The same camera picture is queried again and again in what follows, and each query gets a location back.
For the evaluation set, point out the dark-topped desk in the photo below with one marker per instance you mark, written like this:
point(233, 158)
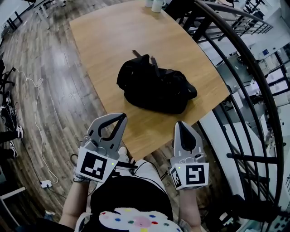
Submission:
point(42, 12)

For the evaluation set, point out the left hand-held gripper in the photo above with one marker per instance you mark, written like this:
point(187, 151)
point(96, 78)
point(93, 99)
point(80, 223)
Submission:
point(95, 166)

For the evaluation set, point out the wooden table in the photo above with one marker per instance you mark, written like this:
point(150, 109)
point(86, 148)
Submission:
point(108, 40)

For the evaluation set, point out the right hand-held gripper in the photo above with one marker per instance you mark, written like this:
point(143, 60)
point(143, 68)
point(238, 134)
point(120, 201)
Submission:
point(194, 174)

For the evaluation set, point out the person's white trousers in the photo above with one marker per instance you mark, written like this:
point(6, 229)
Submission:
point(147, 172)

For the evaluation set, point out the black tripod stand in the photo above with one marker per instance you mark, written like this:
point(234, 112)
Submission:
point(253, 5)

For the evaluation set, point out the pile of black equipment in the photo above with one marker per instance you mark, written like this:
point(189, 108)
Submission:
point(9, 111)

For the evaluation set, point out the black top with dotted patch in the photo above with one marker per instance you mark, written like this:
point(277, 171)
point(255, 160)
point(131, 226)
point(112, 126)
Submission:
point(127, 192)

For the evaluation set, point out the person's left forearm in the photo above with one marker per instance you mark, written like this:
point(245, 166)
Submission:
point(72, 204)

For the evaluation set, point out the white power strip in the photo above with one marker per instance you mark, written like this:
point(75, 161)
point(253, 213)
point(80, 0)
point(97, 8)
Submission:
point(46, 183)

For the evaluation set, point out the white mug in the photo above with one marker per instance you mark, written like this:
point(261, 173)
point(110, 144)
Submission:
point(157, 5)

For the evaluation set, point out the black metal railing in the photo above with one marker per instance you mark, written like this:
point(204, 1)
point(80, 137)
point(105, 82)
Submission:
point(262, 82)

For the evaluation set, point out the person's right forearm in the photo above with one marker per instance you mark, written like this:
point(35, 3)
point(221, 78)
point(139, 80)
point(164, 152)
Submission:
point(190, 208)

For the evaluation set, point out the small potted plant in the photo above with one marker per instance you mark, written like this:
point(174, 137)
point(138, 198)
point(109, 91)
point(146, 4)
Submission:
point(148, 3)

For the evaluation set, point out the white and yellow toy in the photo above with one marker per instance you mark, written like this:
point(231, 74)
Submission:
point(225, 219)

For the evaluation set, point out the person's white shoe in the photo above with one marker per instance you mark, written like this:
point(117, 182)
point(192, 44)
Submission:
point(122, 154)

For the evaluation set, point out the white cart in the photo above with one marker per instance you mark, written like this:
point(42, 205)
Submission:
point(274, 223)

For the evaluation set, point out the black bag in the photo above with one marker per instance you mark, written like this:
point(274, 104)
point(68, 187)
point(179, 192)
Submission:
point(154, 88)

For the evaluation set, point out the white desk with black legs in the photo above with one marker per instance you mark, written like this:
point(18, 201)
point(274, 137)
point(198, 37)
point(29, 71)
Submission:
point(13, 19)

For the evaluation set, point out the black high-back chair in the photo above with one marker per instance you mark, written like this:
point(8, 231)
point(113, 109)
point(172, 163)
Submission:
point(179, 9)

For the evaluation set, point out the black padded chair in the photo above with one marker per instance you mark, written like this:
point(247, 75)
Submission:
point(249, 208)

